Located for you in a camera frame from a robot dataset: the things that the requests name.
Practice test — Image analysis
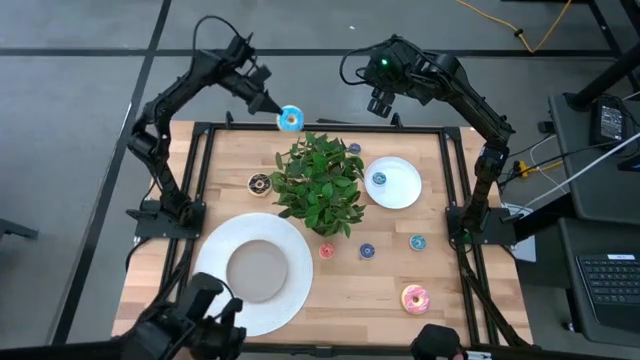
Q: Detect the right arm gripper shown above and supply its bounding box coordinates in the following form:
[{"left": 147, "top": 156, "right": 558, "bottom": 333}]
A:
[{"left": 362, "top": 42, "right": 426, "bottom": 119}]

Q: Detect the black front crossbar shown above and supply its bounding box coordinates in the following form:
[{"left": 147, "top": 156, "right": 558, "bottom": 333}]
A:
[{"left": 0, "top": 339, "right": 640, "bottom": 360}]

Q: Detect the large white plate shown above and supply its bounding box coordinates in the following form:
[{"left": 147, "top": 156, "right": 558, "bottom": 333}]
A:
[{"left": 193, "top": 212, "right": 314, "bottom": 337}]

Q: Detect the large pink frosted donut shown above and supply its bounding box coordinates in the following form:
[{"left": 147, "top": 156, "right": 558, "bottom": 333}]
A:
[{"left": 400, "top": 284, "right": 431, "bottom": 316}]

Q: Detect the black laptop keyboard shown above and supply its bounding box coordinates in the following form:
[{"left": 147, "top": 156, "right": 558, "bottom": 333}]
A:
[{"left": 574, "top": 252, "right": 640, "bottom": 334}]

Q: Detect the white cable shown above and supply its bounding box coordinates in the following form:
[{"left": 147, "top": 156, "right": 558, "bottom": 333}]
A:
[{"left": 519, "top": 132, "right": 640, "bottom": 209}]

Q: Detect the black chair base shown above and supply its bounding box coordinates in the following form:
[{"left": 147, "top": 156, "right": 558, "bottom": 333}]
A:
[{"left": 0, "top": 218, "right": 39, "bottom": 241}]

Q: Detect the black metal table frame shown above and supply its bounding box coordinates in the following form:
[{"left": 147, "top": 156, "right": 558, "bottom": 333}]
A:
[{"left": 119, "top": 110, "right": 532, "bottom": 351}]

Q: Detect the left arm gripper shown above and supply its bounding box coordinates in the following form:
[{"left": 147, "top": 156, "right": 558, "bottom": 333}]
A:
[{"left": 219, "top": 33, "right": 284, "bottom": 117}]

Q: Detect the black side desk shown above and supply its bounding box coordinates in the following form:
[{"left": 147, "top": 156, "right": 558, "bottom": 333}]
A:
[{"left": 547, "top": 92, "right": 640, "bottom": 351}]

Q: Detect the large blue frosted donut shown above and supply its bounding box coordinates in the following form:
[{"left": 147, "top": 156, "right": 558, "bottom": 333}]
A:
[{"left": 277, "top": 104, "right": 305, "bottom": 133}]

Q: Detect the black power adapter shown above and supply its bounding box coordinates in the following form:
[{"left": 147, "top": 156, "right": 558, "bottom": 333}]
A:
[{"left": 589, "top": 97, "right": 632, "bottom": 146}]

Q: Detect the large chocolate frosted donut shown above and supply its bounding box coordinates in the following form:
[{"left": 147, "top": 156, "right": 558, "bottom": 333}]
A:
[{"left": 247, "top": 172, "right": 273, "bottom": 198}]

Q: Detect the small white plate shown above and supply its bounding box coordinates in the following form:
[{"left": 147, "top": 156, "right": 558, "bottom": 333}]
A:
[{"left": 363, "top": 156, "right": 424, "bottom": 210}]

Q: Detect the yellow floor cable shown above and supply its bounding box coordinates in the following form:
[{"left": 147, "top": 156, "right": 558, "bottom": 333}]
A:
[{"left": 454, "top": 0, "right": 574, "bottom": 54}]

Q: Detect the beige round bowl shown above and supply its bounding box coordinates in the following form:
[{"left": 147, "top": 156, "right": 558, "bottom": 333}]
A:
[{"left": 225, "top": 239, "right": 290, "bottom": 304}]

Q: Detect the green plant in black pot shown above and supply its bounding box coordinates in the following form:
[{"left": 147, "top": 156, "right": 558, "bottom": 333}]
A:
[{"left": 269, "top": 131, "right": 367, "bottom": 239}]

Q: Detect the black table leg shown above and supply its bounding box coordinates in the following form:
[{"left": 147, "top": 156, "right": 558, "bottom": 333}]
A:
[{"left": 567, "top": 0, "right": 640, "bottom": 112}]

